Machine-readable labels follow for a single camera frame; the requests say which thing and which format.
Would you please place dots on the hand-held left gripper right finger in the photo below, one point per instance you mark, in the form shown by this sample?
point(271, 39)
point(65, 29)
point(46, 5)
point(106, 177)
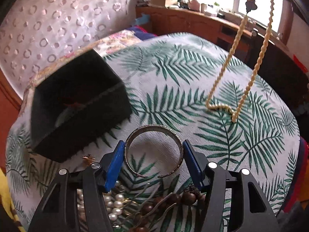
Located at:
point(192, 159)

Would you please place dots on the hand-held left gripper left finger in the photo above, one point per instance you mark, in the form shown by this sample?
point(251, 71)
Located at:
point(115, 159)

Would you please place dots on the black jewelry box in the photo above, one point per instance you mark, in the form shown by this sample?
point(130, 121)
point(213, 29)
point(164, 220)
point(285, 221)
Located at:
point(79, 96)

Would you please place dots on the small gold charm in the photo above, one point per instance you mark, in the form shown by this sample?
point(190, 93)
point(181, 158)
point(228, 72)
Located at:
point(88, 158)

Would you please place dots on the palm leaf print tablecloth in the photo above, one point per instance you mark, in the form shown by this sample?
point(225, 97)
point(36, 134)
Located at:
point(169, 82)

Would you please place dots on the pink ceramic figurine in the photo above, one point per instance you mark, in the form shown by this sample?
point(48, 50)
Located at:
point(193, 2)

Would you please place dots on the wooden cabinet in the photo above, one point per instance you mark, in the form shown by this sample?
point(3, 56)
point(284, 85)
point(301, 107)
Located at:
point(183, 21)

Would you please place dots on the cardboard box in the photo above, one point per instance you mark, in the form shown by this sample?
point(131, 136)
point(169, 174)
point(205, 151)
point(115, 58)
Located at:
point(164, 1)

